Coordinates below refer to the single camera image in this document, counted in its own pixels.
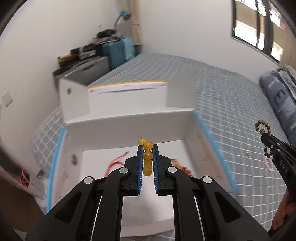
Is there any pink bead bracelet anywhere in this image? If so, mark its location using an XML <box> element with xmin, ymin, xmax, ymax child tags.
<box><xmin>264</xmin><ymin>158</ymin><xmax>274</xmax><ymax>173</ymax></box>

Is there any folded blue quilt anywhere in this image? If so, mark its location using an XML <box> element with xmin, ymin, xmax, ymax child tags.
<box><xmin>258</xmin><ymin>68</ymin><xmax>296</xmax><ymax>139</ymax></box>

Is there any person's right hand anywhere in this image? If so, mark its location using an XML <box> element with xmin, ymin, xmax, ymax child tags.
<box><xmin>271</xmin><ymin>187</ymin><xmax>296</xmax><ymax>232</ymax></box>

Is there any stack of dark devices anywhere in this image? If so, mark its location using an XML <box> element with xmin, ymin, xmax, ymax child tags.
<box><xmin>57</xmin><ymin>45</ymin><xmax>97</xmax><ymax>64</ymax></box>

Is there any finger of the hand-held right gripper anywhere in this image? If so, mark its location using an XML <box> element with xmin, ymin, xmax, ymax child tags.
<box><xmin>260</xmin><ymin>134</ymin><xmax>296</xmax><ymax>154</ymax></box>
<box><xmin>268</xmin><ymin>145</ymin><xmax>296</xmax><ymax>201</ymax></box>

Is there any bed with grey checked sheet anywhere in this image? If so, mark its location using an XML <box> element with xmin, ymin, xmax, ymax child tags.
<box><xmin>31</xmin><ymin>52</ymin><xmax>296</xmax><ymax>214</ymax></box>

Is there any printed cardboard box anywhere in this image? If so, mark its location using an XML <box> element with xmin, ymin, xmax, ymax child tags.
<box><xmin>45</xmin><ymin>77</ymin><xmax>242</xmax><ymax>238</ymax></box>

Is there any blue desk lamp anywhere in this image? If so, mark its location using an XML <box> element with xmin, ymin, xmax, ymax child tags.
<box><xmin>114</xmin><ymin>10</ymin><xmax>131</xmax><ymax>30</ymax></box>

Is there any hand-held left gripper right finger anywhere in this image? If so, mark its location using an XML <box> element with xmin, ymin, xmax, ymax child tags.
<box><xmin>152</xmin><ymin>144</ymin><xmax>271</xmax><ymax>241</ymax></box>

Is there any brown wooden bead bracelet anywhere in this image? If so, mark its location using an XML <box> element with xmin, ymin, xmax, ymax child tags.
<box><xmin>255</xmin><ymin>119</ymin><xmax>274</xmax><ymax>159</ymax></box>

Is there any yellow bead bracelet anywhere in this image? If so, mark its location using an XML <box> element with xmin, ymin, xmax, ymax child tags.
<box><xmin>138</xmin><ymin>137</ymin><xmax>154</xmax><ymax>177</ymax></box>

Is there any dark framed window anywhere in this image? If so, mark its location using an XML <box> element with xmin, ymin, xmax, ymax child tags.
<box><xmin>230</xmin><ymin>0</ymin><xmax>286</xmax><ymax>63</ymax></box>

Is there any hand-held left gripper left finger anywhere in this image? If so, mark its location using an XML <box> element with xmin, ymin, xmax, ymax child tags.
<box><xmin>25</xmin><ymin>144</ymin><xmax>142</xmax><ymax>241</ymax></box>

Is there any beige curtain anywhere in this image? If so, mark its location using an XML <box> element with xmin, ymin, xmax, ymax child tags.
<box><xmin>129</xmin><ymin>0</ymin><xmax>142</xmax><ymax>45</ymax></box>

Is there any teal suitcase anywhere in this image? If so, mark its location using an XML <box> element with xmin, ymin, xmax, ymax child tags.
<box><xmin>100</xmin><ymin>37</ymin><xmax>137</xmax><ymax>70</ymax></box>

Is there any small red cord bracelet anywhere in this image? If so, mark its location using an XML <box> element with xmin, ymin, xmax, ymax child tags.
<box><xmin>171</xmin><ymin>158</ymin><xmax>192</xmax><ymax>178</ymax></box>

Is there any large red cord bracelet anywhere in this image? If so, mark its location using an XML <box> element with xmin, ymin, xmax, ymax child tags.
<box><xmin>104</xmin><ymin>151</ymin><xmax>130</xmax><ymax>176</ymax></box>

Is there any pile of dark clutter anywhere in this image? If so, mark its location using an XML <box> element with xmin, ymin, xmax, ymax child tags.
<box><xmin>96</xmin><ymin>29</ymin><xmax>116</xmax><ymax>40</ymax></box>

